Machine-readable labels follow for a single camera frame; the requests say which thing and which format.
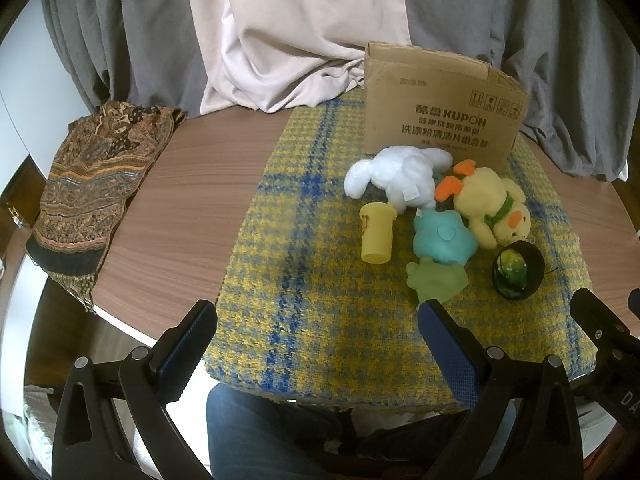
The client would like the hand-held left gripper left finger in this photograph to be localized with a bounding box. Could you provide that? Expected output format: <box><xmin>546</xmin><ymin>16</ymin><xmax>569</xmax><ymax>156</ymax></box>
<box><xmin>52</xmin><ymin>299</ymin><xmax>218</xmax><ymax>480</ymax></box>

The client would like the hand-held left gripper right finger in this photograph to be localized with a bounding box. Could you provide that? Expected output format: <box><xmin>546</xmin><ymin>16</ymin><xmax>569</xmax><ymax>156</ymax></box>
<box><xmin>417</xmin><ymin>299</ymin><xmax>586</xmax><ymax>480</ymax></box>

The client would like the teal star-shaped toy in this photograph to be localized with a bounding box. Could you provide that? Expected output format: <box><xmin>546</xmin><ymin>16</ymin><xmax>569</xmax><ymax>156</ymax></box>
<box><xmin>412</xmin><ymin>208</ymin><xmax>480</xmax><ymax>267</ymax></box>

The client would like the white plush dog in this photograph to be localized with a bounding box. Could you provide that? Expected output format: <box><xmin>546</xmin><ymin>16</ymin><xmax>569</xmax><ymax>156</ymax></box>
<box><xmin>343</xmin><ymin>146</ymin><xmax>453</xmax><ymax>211</ymax></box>

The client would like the brown cardboard box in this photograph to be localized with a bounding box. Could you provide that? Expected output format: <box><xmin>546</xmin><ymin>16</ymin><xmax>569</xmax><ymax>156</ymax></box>
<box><xmin>363</xmin><ymin>41</ymin><xmax>530</xmax><ymax>168</ymax></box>

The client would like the green frog toy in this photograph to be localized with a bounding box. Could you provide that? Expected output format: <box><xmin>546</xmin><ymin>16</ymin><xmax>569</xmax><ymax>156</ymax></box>
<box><xmin>405</xmin><ymin>256</ymin><xmax>469</xmax><ymax>306</ymax></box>

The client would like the black and green ball toy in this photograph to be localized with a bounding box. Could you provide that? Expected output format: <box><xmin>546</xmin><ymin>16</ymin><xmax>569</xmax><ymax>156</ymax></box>
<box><xmin>492</xmin><ymin>241</ymin><xmax>558</xmax><ymax>301</ymax></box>

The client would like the person's leg in jeans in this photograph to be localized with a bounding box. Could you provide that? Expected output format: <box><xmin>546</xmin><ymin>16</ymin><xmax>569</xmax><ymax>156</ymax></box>
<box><xmin>206</xmin><ymin>382</ymin><xmax>361</xmax><ymax>480</ymax></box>

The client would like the yellow plastic cup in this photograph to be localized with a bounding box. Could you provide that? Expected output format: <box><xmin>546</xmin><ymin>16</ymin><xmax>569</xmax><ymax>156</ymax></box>
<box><xmin>358</xmin><ymin>201</ymin><xmax>399</xmax><ymax>265</ymax></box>

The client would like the yellow blue plaid cloth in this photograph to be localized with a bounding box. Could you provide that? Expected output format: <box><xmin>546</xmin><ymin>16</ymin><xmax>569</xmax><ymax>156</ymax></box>
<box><xmin>202</xmin><ymin>87</ymin><xmax>596</xmax><ymax>406</ymax></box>

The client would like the yellow plush duck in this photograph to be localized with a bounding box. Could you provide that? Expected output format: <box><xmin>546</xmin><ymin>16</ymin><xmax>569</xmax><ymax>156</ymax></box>
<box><xmin>434</xmin><ymin>159</ymin><xmax>532</xmax><ymax>251</ymax></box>

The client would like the brown patterned scarf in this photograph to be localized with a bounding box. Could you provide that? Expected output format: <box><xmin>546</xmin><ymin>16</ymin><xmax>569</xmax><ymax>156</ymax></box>
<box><xmin>25</xmin><ymin>101</ymin><xmax>187</xmax><ymax>315</ymax></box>

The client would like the grey curtain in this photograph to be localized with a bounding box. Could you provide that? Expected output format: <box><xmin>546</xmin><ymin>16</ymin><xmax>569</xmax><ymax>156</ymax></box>
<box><xmin>40</xmin><ymin>0</ymin><xmax>206</xmax><ymax>118</ymax></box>
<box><xmin>397</xmin><ymin>0</ymin><xmax>632</xmax><ymax>181</ymax></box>

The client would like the pale pink curtain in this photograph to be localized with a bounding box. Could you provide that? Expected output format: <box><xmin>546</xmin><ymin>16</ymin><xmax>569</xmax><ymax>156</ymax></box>
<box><xmin>182</xmin><ymin>0</ymin><xmax>416</xmax><ymax>116</ymax></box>

